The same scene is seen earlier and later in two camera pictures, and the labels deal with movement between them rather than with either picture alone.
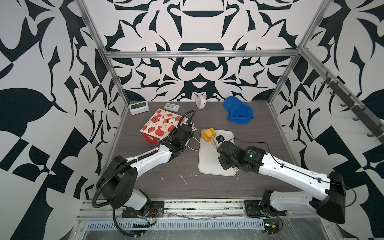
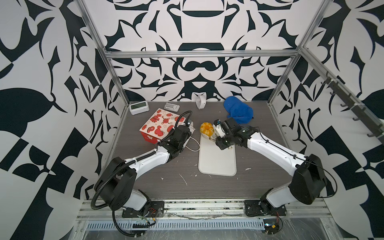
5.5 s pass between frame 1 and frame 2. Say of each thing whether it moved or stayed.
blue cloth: stayed
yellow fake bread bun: moved
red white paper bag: stayed
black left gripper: stayed
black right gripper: moved
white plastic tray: stayed
